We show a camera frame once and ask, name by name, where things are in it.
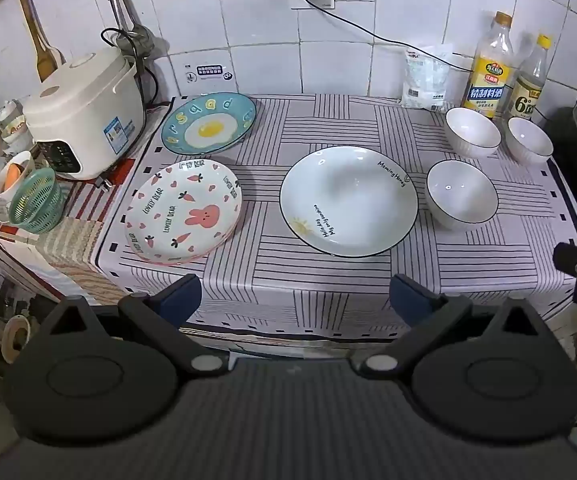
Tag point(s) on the striped grey tablecloth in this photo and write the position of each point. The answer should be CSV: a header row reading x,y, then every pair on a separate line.
x,y
268,280

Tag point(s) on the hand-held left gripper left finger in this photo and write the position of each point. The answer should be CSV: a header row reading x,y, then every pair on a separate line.
x,y
184,296

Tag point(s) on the red striped cloth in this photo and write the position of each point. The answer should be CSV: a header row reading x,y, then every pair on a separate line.
x,y
88,200

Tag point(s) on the hanging metal ladle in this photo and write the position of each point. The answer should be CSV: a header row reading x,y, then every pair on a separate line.
x,y
141,40

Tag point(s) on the pink bunny print plate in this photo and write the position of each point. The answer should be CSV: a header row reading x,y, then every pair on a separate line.
x,y
183,210

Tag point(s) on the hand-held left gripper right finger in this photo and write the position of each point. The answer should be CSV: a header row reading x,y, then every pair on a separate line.
x,y
404,294

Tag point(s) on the small wall sticker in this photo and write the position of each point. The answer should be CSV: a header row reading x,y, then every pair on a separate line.
x,y
208,71

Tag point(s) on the blue fried egg plate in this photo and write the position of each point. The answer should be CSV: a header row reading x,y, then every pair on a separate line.
x,y
208,127

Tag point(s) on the wooden spatula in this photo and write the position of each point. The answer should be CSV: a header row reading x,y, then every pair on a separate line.
x,y
43,55

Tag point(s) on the large white sun print plate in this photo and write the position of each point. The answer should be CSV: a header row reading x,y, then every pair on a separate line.
x,y
348,195

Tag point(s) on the white ceramic bowl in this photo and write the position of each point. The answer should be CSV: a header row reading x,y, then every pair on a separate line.
x,y
461,197
471,132
528,140

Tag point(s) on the white cup with orange item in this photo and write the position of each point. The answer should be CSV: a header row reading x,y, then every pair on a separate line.
x,y
11,177

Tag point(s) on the green plastic basket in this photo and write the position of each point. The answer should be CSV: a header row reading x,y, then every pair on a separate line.
x,y
36,202

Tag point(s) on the white rice cooker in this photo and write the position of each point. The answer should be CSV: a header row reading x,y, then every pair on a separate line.
x,y
83,105

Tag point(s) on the white plastic seasoning bag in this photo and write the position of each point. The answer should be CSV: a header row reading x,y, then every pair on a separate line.
x,y
426,80

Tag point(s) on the slim yellow cap bottle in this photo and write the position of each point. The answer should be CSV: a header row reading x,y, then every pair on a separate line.
x,y
527,95

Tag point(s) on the large yellow label bottle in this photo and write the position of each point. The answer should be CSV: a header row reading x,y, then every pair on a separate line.
x,y
488,80

